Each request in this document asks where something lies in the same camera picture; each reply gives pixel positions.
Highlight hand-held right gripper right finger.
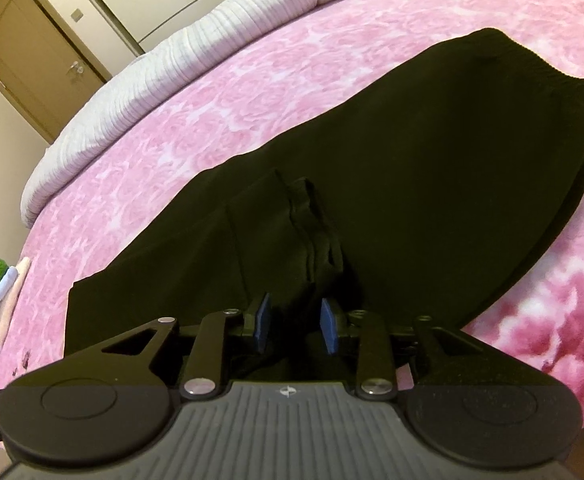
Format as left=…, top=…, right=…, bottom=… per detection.
left=320, top=297, right=475, bottom=401

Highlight brown wooden door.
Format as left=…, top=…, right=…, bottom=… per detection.
left=0, top=0, right=114, bottom=145

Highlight folded pale pink cloth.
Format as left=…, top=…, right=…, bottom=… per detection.
left=0, top=257, right=32, bottom=362

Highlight black pants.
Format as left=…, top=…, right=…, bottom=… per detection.
left=64, top=27, right=584, bottom=376

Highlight white ribbed quilt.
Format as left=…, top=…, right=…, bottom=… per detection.
left=19, top=0, right=452, bottom=226

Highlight pink floral blanket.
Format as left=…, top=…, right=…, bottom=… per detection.
left=19, top=0, right=584, bottom=431

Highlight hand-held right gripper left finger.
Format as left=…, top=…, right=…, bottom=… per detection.
left=101, top=292, right=273, bottom=401

